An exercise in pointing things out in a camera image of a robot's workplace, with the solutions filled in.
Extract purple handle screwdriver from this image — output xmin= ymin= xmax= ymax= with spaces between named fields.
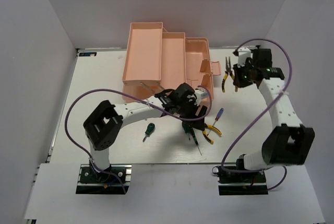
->
xmin=212 ymin=108 xmax=224 ymax=126

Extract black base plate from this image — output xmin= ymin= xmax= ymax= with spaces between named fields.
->
xmin=76 ymin=164 xmax=132 ymax=195
xmin=212 ymin=166 xmax=268 ymax=196

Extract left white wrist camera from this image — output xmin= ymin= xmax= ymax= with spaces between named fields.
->
xmin=194 ymin=86 xmax=210 ymax=105

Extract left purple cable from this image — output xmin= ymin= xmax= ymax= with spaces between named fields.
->
xmin=64 ymin=85 xmax=209 ymax=195

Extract pink plastic tool box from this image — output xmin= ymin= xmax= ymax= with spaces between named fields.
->
xmin=122 ymin=22 xmax=221 ymax=99

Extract purple cable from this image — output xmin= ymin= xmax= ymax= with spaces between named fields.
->
xmin=64 ymin=85 xmax=209 ymax=195
xmin=221 ymin=38 xmax=293 ymax=191

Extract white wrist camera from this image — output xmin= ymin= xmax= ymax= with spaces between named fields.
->
xmin=233 ymin=46 xmax=252 ymax=66
xmin=194 ymin=86 xmax=210 ymax=105

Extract green stubby screwdriver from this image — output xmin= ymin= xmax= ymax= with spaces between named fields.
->
xmin=182 ymin=122 xmax=190 ymax=140
xmin=142 ymin=123 xmax=155 ymax=143

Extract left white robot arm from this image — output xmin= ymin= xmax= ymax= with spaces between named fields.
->
xmin=83 ymin=83 xmax=212 ymax=182

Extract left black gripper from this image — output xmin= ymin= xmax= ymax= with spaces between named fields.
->
xmin=176 ymin=99 xmax=208 ymax=131

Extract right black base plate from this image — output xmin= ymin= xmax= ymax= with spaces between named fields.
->
xmin=212 ymin=166 xmax=268 ymax=196

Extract yellow long-nose pliers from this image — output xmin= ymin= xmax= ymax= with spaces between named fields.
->
xmin=202 ymin=123 xmax=222 ymax=145

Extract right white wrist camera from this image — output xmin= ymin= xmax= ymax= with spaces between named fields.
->
xmin=233 ymin=46 xmax=252 ymax=66

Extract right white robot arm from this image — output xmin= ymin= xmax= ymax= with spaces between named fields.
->
xmin=233 ymin=48 xmax=315 ymax=182

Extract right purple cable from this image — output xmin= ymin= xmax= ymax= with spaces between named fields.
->
xmin=221 ymin=38 xmax=293 ymax=191

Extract yellow black pliers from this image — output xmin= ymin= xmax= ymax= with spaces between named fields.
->
xmin=221 ymin=57 xmax=235 ymax=93

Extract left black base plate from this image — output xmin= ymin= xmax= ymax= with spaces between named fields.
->
xmin=76 ymin=164 xmax=132 ymax=195

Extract black precision screwdriver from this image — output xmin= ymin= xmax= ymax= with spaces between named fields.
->
xmin=190 ymin=128 xmax=202 ymax=155

